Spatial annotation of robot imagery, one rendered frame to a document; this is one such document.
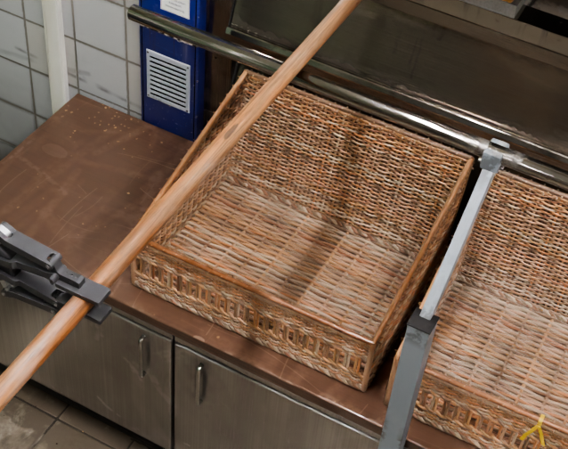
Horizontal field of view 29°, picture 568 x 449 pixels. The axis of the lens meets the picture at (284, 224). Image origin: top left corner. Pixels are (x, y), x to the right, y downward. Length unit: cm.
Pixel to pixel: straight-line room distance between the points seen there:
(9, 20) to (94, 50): 26
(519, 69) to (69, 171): 106
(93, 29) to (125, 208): 47
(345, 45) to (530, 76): 39
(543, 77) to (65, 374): 130
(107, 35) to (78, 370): 80
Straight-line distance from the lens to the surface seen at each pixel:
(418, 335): 184
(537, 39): 215
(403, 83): 229
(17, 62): 297
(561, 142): 223
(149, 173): 259
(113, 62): 274
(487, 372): 227
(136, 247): 155
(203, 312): 227
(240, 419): 239
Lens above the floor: 233
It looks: 45 degrees down
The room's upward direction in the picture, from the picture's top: 6 degrees clockwise
